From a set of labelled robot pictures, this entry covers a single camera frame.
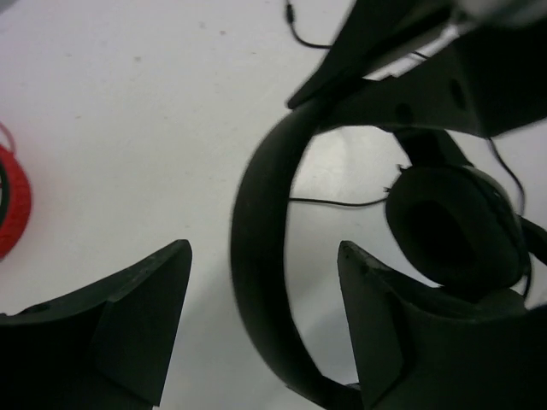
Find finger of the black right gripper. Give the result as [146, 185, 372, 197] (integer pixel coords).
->
[286, 1, 469, 108]
[324, 42, 546, 138]

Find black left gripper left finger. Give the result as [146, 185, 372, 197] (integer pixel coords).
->
[1, 240, 192, 409]

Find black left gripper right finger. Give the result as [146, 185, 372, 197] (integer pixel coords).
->
[338, 241, 546, 409]

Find black over-ear headphones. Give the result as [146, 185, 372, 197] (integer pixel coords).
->
[231, 100, 546, 409]

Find red headphones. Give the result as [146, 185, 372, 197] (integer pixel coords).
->
[1, 123, 32, 259]

